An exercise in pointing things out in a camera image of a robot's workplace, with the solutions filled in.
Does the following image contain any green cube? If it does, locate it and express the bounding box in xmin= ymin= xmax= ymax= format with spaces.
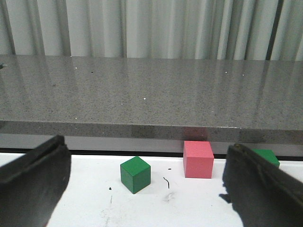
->
xmin=253 ymin=149 xmax=280 ymax=167
xmin=120 ymin=156 xmax=151 ymax=194

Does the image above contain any green cube left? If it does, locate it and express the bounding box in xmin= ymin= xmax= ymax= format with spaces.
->
xmin=120 ymin=156 xmax=151 ymax=194

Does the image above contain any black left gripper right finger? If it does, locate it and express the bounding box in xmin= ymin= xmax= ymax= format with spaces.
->
xmin=219 ymin=144 xmax=303 ymax=227

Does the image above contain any pink cube near counter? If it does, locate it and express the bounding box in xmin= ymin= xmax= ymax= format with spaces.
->
xmin=183 ymin=140 xmax=214 ymax=179

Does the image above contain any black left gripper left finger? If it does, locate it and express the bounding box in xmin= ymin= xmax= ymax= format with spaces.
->
xmin=0 ymin=135 xmax=71 ymax=227

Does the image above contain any green cube middle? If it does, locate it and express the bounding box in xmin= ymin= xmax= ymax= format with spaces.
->
xmin=253 ymin=149 xmax=280 ymax=167

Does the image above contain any grey stone counter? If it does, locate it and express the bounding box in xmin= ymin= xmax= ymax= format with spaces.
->
xmin=0 ymin=55 xmax=303 ymax=157

